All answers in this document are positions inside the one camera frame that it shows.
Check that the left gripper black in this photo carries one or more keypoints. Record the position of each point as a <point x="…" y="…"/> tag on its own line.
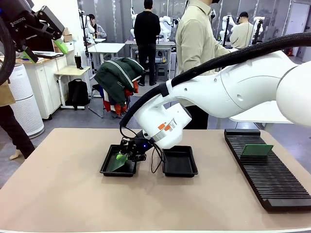
<point x="17" y="23"/>

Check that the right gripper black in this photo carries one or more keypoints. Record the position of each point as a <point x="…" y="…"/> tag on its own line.
<point x="143" y="143"/>

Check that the green circuit board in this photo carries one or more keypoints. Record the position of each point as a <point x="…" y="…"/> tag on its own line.
<point x="257" y="150"/>
<point x="116" y="165"/>

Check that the black ESD tray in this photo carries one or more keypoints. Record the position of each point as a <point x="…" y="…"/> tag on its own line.
<point x="181" y="163"/>
<point x="107" y="171"/>

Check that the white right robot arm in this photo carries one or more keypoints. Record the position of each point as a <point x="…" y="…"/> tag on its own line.
<point x="243" y="89"/>

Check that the person's right forearm beige sleeve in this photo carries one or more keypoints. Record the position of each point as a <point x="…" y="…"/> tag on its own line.
<point x="222" y="50"/>

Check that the black computer monitor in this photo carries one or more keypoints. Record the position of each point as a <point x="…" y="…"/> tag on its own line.
<point x="41" y="44"/>

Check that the black keyboard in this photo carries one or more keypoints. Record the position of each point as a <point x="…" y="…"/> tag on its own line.
<point x="48" y="55"/>

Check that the cardboard box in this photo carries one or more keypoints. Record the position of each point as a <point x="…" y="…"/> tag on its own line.
<point x="66" y="31"/>
<point x="68" y="38"/>

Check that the white storage box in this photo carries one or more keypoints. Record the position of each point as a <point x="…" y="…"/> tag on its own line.
<point x="70" y="46"/>

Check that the black tumbler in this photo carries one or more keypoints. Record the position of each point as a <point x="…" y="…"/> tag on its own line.
<point x="78" y="61"/>

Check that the small wooden side table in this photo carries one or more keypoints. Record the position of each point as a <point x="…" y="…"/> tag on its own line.
<point x="71" y="70"/>

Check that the white cabinet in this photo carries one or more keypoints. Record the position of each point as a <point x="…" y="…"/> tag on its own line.
<point x="46" y="87"/>

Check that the seated person in grey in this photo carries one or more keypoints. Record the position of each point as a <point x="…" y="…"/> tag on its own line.
<point x="99" y="31"/>

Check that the white background table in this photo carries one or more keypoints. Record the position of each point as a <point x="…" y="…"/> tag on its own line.
<point x="105" y="47"/>

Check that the black backpack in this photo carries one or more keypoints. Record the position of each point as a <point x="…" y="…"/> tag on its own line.
<point x="77" y="93"/>

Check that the dark green jacket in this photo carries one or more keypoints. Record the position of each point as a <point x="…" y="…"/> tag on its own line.
<point x="114" y="77"/>

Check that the grey step stool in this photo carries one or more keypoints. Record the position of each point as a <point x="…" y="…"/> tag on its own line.
<point x="161" y="70"/>

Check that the person in dark trousers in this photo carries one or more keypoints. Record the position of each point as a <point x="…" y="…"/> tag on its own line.
<point x="12" y="128"/>

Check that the person in black clothes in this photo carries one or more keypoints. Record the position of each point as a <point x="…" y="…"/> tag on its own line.
<point x="147" y="31"/>

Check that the grey background workbench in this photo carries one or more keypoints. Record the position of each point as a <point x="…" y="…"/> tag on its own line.
<point x="167" y="44"/>

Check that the person in beige shirt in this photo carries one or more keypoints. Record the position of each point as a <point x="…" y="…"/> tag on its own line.
<point x="194" y="41"/>

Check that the black slotted board rack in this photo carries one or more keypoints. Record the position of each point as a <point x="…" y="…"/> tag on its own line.
<point x="267" y="174"/>

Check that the person with black cap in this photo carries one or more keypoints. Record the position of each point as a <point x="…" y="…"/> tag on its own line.
<point x="241" y="35"/>

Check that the wooden shelf rack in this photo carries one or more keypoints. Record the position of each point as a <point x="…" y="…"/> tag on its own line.
<point x="273" y="46"/>

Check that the metal frame chair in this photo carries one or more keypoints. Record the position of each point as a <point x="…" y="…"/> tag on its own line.
<point x="96" y="110"/>

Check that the black camera stand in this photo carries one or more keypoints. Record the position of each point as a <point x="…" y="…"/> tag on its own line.
<point x="256" y="34"/>

